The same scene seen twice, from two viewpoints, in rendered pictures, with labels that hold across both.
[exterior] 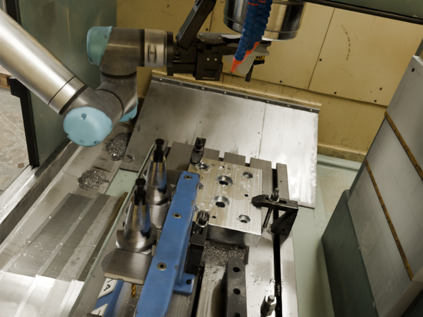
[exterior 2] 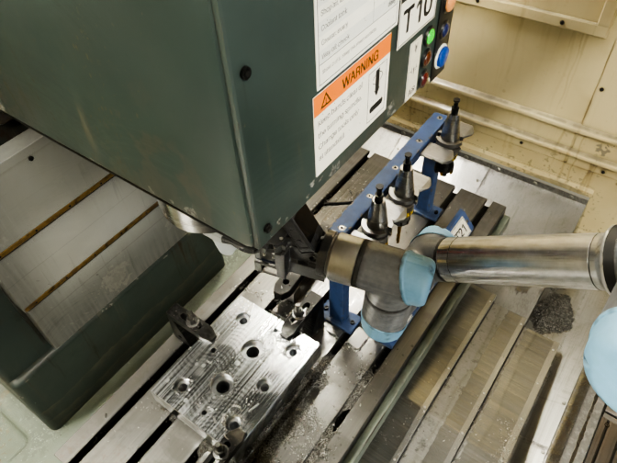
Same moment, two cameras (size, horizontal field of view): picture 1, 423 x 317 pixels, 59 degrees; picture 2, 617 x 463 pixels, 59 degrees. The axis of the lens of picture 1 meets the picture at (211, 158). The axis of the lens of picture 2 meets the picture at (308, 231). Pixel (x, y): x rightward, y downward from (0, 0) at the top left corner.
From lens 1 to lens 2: 1.31 m
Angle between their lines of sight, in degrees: 91
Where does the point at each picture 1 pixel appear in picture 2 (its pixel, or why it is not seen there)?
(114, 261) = (422, 182)
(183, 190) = (353, 214)
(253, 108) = not seen: outside the picture
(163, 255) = (391, 173)
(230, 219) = (259, 321)
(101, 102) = (421, 242)
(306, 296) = not seen: hidden behind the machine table
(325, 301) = (150, 348)
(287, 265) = (218, 298)
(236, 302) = not seen: hidden behind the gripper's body
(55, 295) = (443, 404)
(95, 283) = (410, 337)
